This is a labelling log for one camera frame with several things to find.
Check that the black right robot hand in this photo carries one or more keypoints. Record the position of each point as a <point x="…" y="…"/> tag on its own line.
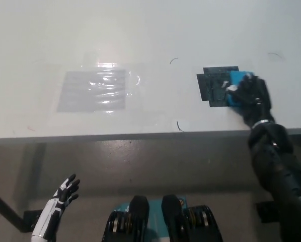
<point x="256" y="100"/>

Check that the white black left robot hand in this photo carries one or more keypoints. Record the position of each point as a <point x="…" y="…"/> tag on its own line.
<point x="53" y="208"/>

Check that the blue soft sponge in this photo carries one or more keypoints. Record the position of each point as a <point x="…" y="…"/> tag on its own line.
<point x="235" y="76"/>

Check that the black tape marked spot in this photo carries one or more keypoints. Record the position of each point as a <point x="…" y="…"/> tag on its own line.
<point x="211" y="85"/>

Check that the black floor foot plate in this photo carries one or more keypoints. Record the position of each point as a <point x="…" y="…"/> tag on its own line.
<point x="32" y="218"/>

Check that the black table leg brace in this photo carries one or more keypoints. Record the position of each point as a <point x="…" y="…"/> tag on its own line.
<point x="7" y="214"/>

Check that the clear plastic sheet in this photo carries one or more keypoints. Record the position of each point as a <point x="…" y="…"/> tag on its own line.
<point x="77" y="93"/>

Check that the clear plastic film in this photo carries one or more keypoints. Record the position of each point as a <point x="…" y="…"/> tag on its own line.
<point x="133" y="80"/>

